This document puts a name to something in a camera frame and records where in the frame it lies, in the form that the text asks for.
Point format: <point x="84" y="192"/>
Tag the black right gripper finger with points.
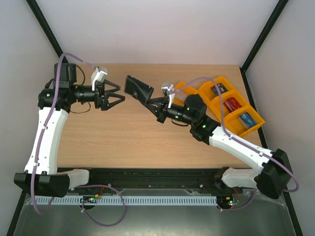
<point x="154" y="107"/>
<point x="159" y="100"/>

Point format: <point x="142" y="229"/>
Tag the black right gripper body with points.
<point x="161" y="109"/>

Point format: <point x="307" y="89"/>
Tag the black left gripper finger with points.
<point x="110" y="86"/>
<point x="117" y="99"/>

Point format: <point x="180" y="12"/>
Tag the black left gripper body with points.
<point x="99" y="101"/>

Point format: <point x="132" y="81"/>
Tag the black leather card holder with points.
<point x="138" y="89"/>

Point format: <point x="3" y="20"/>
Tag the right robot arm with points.
<point x="269" y="171"/>

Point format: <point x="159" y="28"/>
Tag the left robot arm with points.
<point x="40" y="176"/>

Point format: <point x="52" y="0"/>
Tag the yellow bin with black cards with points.
<point x="205" y="89"/>

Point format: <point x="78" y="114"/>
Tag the yellow bin with red cards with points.
<point x="214" y="105"/>

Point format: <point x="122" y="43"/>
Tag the black card stack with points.
<point x="221" y="87"/>

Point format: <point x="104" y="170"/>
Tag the red VIP card stack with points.
<point x="231" y="104"/>

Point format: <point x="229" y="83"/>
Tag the yellow bin with blue cards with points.
<point x="235" y="125"/>

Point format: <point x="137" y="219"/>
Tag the blue card stack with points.
<point x="246" y="120"/>

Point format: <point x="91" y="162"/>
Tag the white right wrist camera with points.
<point x="167" y="89"/>

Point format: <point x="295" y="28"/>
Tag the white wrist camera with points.
<point x="98" y="75"/>
<point x="167" y="89"/>

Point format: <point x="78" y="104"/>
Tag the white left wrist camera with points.
<point x="98" y="75"/>

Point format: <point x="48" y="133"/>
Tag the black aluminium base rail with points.
<point x="201" y="180"/>

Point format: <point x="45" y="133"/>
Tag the white slotted cable duct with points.
<point x="138" y="200"/>

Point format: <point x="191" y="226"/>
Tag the black frame post left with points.
<point x="38" y="14"/>

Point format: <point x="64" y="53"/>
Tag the black frame post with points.
<point x="277" y="11"/>
<point x="38" y="14"/>

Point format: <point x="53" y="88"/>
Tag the black frame post right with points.
<point x="277" y="11"/>

